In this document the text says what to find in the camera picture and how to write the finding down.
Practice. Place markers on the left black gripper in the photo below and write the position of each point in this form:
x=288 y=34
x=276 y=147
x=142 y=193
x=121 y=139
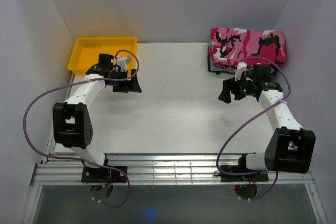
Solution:
x=134 y=86

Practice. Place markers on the newspaper print folded trousers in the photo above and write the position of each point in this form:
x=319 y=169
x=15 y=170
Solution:
x=222 y=59

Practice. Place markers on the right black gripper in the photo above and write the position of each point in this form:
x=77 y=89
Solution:
x=228 y=84

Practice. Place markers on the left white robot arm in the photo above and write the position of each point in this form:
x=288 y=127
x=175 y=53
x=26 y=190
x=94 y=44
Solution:
x=71 y=120

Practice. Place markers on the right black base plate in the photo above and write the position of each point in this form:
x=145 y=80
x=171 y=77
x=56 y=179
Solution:
x=261 y=177

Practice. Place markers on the pink camouflage trousers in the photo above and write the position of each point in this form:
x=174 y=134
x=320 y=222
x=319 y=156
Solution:
x=229 y=45

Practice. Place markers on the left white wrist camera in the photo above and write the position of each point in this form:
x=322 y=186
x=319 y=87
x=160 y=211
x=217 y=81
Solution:
x=122 y=63

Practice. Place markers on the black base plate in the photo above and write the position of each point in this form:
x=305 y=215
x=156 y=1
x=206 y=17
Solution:
x=103 y=175
x=261 y=177

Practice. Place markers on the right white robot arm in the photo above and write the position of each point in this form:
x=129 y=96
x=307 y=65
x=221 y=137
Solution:
x=291 y=146

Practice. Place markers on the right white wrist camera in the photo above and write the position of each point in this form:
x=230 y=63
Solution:
x=240 y=68

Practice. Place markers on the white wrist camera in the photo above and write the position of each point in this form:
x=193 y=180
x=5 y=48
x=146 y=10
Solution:
x=240 y=68
x=122 y=63

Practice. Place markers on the aluminium rail frame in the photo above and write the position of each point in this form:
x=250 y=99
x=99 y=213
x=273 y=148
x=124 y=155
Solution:
x=171 y=137

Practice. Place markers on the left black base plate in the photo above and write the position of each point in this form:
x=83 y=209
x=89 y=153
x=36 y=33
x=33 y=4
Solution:
x=103 y=175

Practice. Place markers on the yellow plastic tray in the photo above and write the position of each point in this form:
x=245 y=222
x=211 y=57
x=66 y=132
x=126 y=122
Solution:
x=86 y=51

